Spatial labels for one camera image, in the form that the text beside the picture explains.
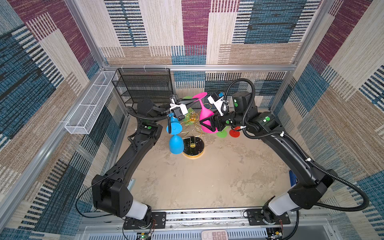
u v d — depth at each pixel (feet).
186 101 1.89
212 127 1.92
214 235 2.26
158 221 2.40
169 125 1.90
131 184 2.72
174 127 2.34
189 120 2.56
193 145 3.23
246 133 1.60
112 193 1.32
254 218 2.40
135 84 3.45
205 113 2.03
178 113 1.61
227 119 1.85
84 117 3.01
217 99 1.85
